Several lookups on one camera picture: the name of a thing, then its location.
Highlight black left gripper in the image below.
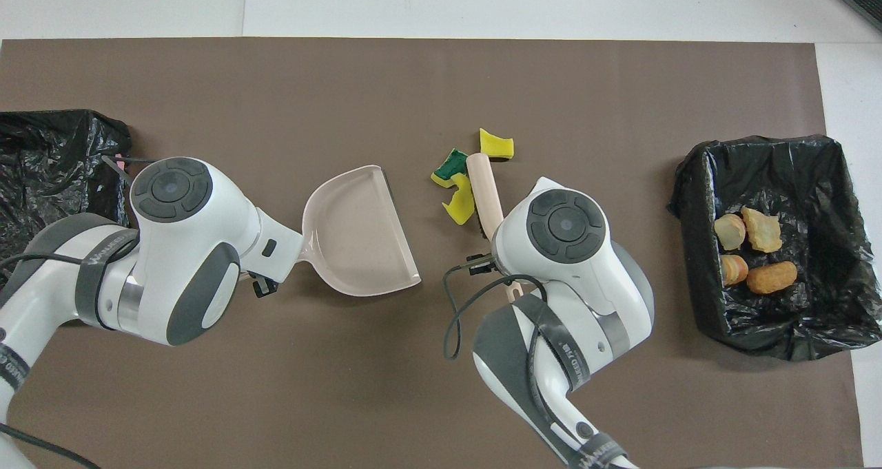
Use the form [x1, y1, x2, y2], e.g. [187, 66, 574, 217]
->
[251, 271, 280, 300]

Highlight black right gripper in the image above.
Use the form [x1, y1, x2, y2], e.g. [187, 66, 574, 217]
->
[466, 251, 501, 278]

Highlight yellow notched sponge piece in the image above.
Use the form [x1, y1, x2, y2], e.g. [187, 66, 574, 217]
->
[441, 173, 478, 224]

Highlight beige hand brush black bristles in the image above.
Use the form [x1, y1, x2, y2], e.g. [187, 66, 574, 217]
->
[465, 152, 526, 302]

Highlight green and yellow sponge piece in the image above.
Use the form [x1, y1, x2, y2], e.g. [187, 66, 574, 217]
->
[430, 147, 472, 188]

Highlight beige plastic dustpan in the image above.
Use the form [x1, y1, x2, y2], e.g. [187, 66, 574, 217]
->
[294, 164, 423, 298]

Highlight pale fried food piece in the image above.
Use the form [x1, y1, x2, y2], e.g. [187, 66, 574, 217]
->
[713, 213, 748, 252]
[740, 206, 784, 254]
[719, 253, 750, 288]

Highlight brown fried nugget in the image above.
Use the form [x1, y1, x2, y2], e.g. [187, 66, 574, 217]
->
[746, 260, 799, 296]

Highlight black bag covered bin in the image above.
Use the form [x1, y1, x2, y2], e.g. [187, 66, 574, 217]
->
[0, 109, 133, 270]

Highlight open bin with black bag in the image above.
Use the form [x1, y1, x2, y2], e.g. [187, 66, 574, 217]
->
[666, 134, 882, 362]

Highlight brown table mat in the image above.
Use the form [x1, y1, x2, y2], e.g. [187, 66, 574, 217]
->
[0, 37, 865, 469]

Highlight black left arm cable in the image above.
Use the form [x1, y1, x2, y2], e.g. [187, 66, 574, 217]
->
[0, 154, 158, 469]

